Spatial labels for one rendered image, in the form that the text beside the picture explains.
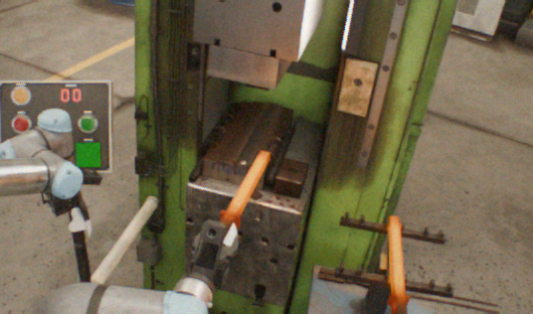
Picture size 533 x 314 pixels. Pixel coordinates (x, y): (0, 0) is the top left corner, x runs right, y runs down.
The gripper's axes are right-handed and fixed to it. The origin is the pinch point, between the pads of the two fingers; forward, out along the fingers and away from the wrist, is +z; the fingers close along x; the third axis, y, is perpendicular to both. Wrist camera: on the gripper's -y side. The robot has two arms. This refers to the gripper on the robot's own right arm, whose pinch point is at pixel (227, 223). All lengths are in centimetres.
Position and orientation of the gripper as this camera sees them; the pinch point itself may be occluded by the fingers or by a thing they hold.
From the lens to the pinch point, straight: 117.5
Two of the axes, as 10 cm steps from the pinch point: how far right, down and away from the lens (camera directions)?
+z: 2.5, -4.9, 8.4
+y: -1.1, 8.4, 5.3
